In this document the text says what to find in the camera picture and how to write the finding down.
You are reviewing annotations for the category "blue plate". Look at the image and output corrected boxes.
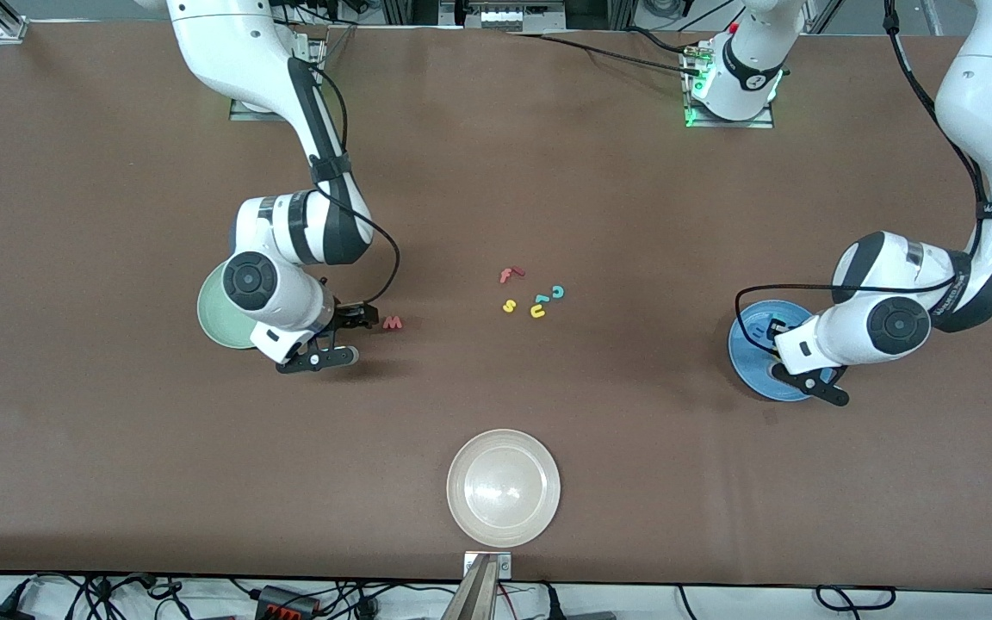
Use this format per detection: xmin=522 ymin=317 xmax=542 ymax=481
xmin=727 ymin=299 xmax=815 ymax=403

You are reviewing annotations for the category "green plate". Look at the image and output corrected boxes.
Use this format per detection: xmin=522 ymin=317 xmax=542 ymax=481
xmin=196 ymin=263 xmax=260 ymax=350

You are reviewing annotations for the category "beige plate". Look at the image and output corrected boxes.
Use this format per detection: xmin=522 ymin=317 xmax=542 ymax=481
xmin=446 ymin=429 xmax=562 ymax=549

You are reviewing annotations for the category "black orange power strip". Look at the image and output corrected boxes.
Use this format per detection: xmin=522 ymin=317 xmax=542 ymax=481
xmin=253 ymin=586 xmax=322 ymax=620

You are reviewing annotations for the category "grey control box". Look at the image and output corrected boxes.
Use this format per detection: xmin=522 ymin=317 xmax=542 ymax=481
xmin=459 ymin=0 xmax=567 ymax=34

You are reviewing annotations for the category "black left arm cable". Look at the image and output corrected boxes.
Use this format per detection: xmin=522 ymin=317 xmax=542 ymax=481
xmin=734 ymin=276 xmax=962 ymax=350

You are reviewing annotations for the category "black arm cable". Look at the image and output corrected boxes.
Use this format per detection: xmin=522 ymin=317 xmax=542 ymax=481
xmin=734 ymin=276 xmax=962 ymax=350
xmin=311 ymin=60 xmax=400 ymax=307

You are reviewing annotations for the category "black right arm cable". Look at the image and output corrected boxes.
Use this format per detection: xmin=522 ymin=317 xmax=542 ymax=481
xmin=311 ymin=60 xmax=400 ymax=307

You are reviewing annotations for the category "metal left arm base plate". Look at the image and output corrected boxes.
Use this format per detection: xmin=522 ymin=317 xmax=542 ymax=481
xmin=684 ymin=39 xmax=777 ymax=130

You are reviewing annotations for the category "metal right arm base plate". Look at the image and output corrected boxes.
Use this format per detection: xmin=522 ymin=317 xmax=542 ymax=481
xmin=229 ymin=99 xmax=290 ymax=121

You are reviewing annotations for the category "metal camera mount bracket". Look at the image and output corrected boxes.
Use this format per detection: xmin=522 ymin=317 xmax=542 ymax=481
xmin=463 ymin=551 xmax=512 ymax=580

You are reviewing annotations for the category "black looped floor cable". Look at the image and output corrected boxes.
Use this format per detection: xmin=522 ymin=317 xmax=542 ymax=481
xmin=815 ymin=586 xmax=897 ymax=612

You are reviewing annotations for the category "grey camera pole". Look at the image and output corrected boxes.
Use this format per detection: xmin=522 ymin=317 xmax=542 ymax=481
xmin=440 ymin=554 xmax=499 ymax=620

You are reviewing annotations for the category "black cable on table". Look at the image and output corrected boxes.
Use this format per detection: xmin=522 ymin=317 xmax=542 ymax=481
xmin=509 ymin=31 xmax=708 ymax=77

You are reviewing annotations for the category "aluminium corner post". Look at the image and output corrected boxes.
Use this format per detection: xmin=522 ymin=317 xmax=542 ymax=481
xmin=0 ymin=0 xmax=29 ymax=44

